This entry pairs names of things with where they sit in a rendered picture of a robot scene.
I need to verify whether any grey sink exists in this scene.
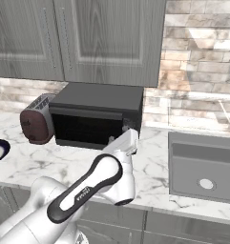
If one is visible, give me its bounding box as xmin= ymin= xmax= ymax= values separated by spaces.
xmin=167 ymin=131 xmax=230 ymax=205

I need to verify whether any dark red toaster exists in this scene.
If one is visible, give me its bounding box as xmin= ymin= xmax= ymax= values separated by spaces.
xmin=19 ymin=92 xmax=57 ymax=146

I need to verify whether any grey base cupboard front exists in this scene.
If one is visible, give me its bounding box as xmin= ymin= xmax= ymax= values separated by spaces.
xmin=76 ymin=200 xmax=147 ymax=244
xmin=142 ymin=210 xmax=230 ymax=244
xmin=0 ymin=183 xmax=36 ymax=231

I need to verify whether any black toaster oven door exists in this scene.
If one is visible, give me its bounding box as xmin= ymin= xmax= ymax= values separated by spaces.
xmin=54 ymin=137 xmax=112 ymax=151

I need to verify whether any grey cupboard door handle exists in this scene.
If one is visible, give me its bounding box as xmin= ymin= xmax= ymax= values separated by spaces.
xmin=40 ymin=7 xmax=57 ymax=70
xmin=60 ymin=7 xmax=73 ymax=70

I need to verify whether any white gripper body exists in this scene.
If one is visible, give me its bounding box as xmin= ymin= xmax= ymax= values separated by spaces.
xmin=102 ymin=128 xmax=140 ymax=156

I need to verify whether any black toaster oven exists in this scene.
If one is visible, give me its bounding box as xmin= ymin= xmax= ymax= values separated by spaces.
xmin=49 ymin=82 xmax=145 ymax=151

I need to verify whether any grey wall cupboard door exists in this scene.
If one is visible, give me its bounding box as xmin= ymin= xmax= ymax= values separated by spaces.
xmin=52 ymin=0 xmax=168 ymax=88
xmin=0 ymin=0 xmax=65 ymax=82

